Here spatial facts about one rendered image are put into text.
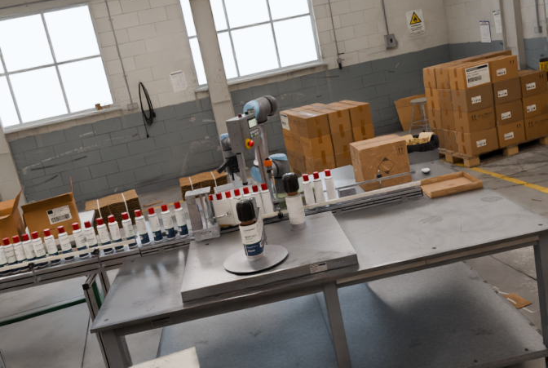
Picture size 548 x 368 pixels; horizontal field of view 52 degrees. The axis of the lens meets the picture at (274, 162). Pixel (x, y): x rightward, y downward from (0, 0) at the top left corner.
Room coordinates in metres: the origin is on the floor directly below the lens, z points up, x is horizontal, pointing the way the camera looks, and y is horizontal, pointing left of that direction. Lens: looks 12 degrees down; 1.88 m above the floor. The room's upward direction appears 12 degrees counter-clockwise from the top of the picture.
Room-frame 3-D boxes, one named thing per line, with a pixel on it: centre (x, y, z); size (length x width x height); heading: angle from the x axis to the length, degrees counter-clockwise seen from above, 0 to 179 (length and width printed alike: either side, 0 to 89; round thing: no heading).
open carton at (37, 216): (4.09, 1.69, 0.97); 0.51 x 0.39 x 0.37; 17
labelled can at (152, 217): (3.10, 0.74, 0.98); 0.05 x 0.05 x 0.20
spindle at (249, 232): (2.52, 0.18, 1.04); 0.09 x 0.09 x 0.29
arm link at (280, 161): (3.58, -0.03, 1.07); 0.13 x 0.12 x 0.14; 128
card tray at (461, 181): (3.16, -0.97, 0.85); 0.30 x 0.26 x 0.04; 92
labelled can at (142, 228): (3.10, 0.81, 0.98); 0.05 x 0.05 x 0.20
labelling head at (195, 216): (3.02, 0.44, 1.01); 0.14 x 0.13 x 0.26; 92
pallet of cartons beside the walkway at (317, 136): (7.11, -0.73, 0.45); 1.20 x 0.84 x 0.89; 14
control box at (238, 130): (3.20, 0.13, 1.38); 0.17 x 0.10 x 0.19; 147
